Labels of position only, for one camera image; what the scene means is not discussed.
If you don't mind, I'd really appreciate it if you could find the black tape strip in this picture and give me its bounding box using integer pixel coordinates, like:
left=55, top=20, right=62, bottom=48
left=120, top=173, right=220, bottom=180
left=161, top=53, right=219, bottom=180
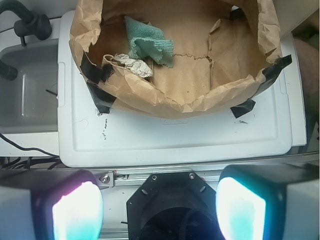
left=230, top=99, right=256, bottom=119
left=80, top=52, right=117, bottom=114
left=260, top=54, right=292, bottom=90

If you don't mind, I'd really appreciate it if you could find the crumpled white paper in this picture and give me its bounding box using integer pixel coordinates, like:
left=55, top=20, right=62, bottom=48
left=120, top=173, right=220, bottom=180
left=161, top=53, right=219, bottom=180
left=113, top=53, right=153, bottom=78

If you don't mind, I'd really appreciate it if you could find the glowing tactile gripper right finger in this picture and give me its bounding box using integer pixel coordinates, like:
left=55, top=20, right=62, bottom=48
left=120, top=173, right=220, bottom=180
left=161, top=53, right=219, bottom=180
left=215, top=164, right=320, bottom=240

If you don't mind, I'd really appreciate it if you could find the white plastic bin lid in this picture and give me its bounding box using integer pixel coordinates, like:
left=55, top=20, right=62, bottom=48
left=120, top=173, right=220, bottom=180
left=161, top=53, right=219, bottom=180
left=57, top=11, right=293, bottom=168

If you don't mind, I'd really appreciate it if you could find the aluminium rail with bracket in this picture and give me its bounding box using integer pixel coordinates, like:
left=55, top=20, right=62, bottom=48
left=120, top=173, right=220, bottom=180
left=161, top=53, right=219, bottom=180
left=90, top=169, right=222, bottom=190

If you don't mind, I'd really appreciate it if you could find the black octagonal mount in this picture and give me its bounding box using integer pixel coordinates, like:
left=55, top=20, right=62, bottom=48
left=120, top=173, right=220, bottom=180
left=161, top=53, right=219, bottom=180
left=126, top=171, right=216, bottom=240

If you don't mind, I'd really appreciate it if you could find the black tape strip left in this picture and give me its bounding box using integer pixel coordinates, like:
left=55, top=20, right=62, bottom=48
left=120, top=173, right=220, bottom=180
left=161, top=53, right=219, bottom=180
left=80, top=52, right=117, bottom=114

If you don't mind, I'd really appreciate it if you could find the black cable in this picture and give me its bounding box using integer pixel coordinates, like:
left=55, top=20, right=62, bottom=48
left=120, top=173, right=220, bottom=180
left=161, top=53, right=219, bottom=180
left=0, top=132, right=61, bottom=161

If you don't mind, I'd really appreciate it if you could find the black tape strip lower right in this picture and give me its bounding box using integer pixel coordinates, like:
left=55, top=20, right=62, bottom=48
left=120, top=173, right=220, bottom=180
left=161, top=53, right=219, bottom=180
left=230, top=99, right=256, bottom=119

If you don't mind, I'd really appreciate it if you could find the black faucet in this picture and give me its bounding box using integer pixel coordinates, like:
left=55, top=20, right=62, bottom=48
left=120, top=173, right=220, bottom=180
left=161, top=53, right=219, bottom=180
left=0, top=0, right=52, bottom=47

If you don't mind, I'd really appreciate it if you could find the teal blue cloth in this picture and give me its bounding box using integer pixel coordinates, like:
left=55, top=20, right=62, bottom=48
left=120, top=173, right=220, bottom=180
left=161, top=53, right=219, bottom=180
left=124, top=16, right=175, bottom=68

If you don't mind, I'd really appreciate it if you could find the brown paper bag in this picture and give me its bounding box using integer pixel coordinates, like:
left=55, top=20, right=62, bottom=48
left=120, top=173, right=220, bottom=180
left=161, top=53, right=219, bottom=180
left=69, top=0, right=282, bottom=119

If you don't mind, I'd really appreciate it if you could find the grey toy sink basin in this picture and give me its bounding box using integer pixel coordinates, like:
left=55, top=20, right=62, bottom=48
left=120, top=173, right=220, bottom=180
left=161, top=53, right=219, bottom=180
left=0, top=39, right=58, bottom=134

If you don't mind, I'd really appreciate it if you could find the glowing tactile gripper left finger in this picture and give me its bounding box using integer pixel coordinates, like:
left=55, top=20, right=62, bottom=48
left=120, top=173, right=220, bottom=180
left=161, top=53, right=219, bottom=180
left=0, top=169, right=104, bottom=240

